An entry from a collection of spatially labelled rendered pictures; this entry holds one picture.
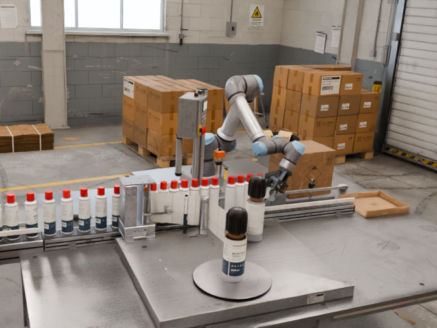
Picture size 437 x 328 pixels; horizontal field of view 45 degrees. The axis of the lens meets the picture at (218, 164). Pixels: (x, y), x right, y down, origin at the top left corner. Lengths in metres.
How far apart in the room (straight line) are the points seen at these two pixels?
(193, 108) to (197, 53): 6.24
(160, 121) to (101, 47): 2.33
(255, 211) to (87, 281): 0.78
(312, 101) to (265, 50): 3.18
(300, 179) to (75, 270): 1.40
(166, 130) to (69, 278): 4.02
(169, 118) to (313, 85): 1.71
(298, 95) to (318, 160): 3.50
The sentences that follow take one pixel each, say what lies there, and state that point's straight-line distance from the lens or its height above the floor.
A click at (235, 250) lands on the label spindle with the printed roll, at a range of 2.03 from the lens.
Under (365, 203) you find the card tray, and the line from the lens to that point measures 3.24.
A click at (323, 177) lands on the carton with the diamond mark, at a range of 3.18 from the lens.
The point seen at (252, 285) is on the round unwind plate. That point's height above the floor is 0.89.
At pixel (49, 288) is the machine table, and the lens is 2.19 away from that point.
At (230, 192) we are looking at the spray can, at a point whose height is 1.01.
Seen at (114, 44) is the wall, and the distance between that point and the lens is 8.11.
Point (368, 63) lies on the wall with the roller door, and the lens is 8.02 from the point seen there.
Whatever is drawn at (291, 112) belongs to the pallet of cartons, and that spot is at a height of 0.62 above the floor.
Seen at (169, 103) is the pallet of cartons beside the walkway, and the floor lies 0.75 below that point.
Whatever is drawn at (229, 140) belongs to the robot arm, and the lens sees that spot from 3.11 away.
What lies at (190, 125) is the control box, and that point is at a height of 1.35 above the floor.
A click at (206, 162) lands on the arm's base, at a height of 1.02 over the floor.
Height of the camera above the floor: 1.93
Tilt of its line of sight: 17 degrees down
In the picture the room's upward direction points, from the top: 4 degrees clockwise
